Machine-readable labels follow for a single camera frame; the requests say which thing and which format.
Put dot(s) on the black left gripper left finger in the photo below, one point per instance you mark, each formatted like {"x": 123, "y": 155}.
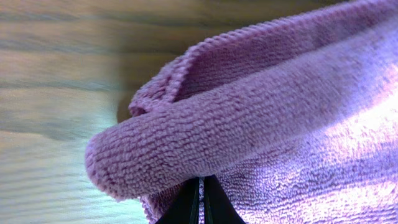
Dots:
{"x": 185, "y": 208}

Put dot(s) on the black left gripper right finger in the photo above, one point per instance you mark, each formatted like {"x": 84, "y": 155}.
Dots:
{"x": 217, "y": 206}

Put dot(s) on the large purple cloth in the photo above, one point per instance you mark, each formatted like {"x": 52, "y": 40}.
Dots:
{"x": 297, "y": 119}

